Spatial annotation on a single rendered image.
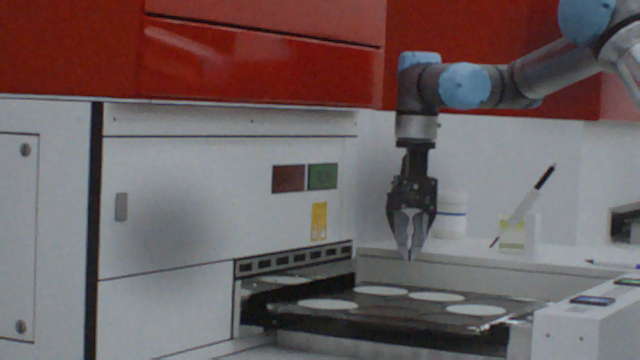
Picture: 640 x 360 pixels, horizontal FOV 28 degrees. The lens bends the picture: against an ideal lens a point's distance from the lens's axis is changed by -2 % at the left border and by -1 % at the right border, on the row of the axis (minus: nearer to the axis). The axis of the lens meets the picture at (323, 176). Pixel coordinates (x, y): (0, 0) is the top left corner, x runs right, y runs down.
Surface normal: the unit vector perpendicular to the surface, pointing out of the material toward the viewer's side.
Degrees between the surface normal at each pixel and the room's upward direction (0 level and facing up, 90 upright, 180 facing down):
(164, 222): 90
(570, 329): 90
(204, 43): 90
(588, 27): 86
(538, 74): 111
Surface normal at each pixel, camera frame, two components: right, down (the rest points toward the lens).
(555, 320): -0.44, 0.03
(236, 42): 0.89, 0.07
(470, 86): 0.54, 0.07
